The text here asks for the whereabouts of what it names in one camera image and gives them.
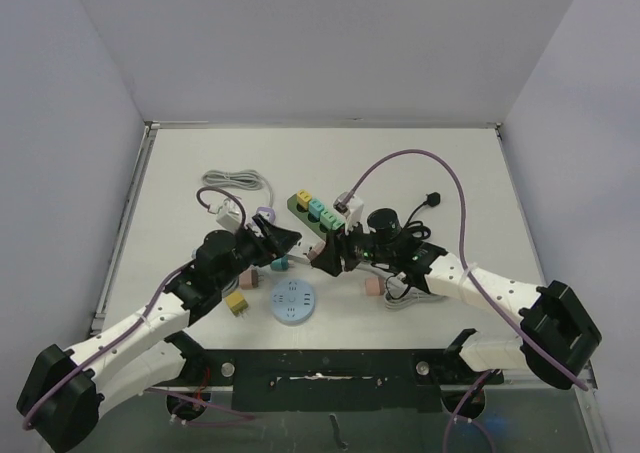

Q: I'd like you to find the black coiled power cable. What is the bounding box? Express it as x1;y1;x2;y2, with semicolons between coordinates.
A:
394;190;444;247

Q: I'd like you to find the pink charger by coil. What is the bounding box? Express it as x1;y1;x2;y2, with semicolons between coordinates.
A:
238;268;263;290

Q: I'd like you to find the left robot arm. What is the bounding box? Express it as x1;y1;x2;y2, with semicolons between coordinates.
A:
16;215;302;452

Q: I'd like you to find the purple power strip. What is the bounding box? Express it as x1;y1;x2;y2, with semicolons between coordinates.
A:
256;206;276;223

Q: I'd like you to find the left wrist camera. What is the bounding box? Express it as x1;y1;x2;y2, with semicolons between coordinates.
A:
214;199;244;233

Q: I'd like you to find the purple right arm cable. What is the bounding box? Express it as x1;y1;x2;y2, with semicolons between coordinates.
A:
339;148;589;453

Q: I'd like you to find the white USB power strip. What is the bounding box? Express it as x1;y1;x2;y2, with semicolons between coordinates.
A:
288;240;317;264

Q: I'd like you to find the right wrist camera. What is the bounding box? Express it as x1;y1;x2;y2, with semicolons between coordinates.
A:
333;191;364;235

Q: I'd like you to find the yellow USB charger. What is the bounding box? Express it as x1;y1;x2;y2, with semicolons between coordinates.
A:
296;189;313;211

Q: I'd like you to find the teal charger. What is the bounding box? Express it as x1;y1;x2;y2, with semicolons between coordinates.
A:
270;256;292;272
308;198;326;220

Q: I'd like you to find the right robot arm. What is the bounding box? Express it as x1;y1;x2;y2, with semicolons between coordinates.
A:
311;208;602;390

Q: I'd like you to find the grey white strip cable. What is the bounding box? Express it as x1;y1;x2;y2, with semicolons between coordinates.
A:
364;267;451;312

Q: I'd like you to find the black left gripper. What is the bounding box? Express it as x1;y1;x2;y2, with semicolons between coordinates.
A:
217;214;300;289

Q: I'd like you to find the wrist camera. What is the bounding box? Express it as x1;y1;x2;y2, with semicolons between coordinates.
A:
214;199;244;233
333;191;364;235

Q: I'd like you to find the round blue power socket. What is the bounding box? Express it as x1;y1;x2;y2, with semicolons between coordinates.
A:
270;279;316;326

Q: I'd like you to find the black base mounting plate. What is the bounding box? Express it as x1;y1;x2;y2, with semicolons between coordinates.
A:
163;349;480;413

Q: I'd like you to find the pink charger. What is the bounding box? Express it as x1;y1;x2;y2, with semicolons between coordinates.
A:
307;241;326;261
364;277;386;296
238;268;263;290

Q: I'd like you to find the grey coiled cable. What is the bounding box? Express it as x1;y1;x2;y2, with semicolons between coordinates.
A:
201;168;277;209

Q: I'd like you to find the green power strip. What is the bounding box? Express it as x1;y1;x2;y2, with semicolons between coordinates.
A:
287;194;345;240

